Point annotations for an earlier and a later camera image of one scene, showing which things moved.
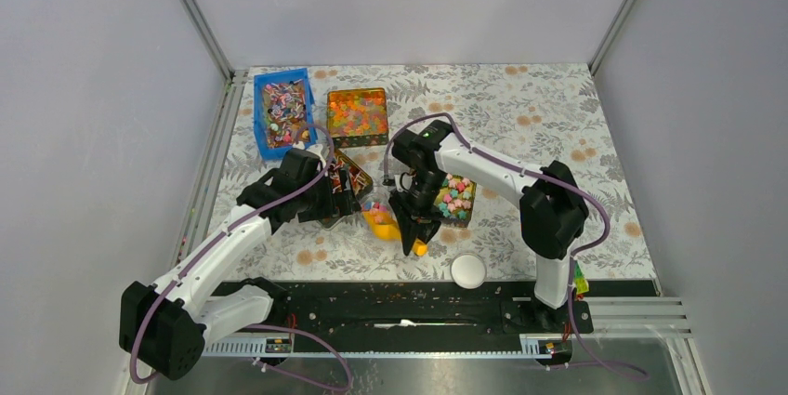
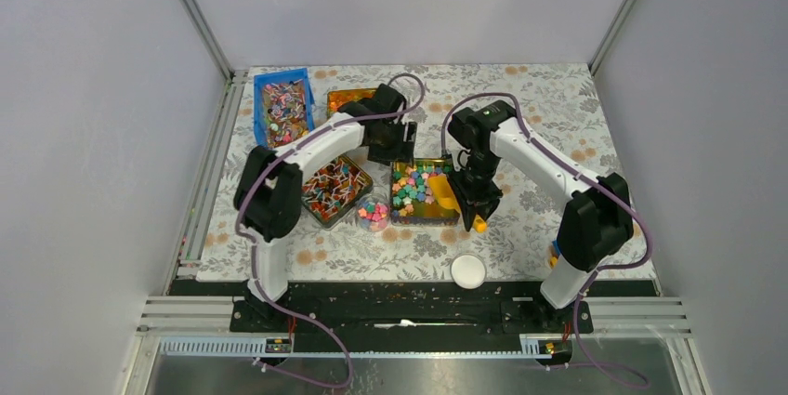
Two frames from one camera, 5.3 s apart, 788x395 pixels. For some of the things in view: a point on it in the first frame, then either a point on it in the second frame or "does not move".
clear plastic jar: [376, 204] does not move
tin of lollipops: [359, 182] does not move
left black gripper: [338, 204] -> [401, 151]
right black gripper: [413, 220] -> [481, 203]
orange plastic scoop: [386, 227] -> [446, 198]
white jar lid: [467, 270] does not move
